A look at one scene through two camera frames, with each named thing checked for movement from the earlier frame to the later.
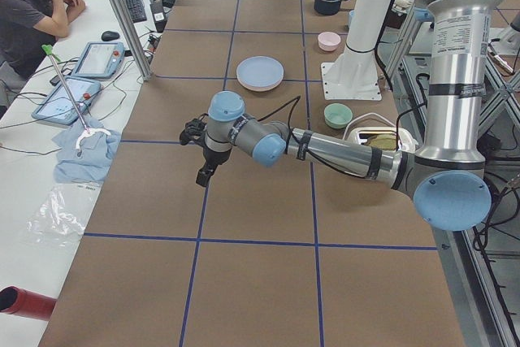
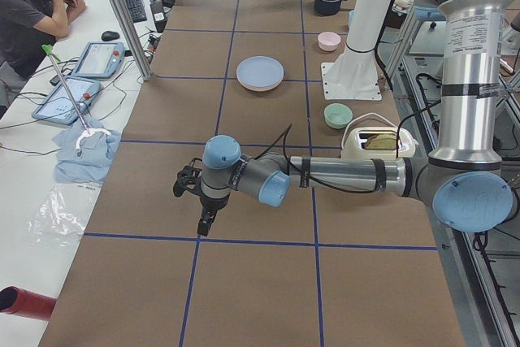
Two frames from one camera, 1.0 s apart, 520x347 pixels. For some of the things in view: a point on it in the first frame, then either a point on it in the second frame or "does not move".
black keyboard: [135, 3] does not move
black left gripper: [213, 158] -> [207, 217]
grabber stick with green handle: [48, 48] does not move
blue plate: [260, 73] does not move
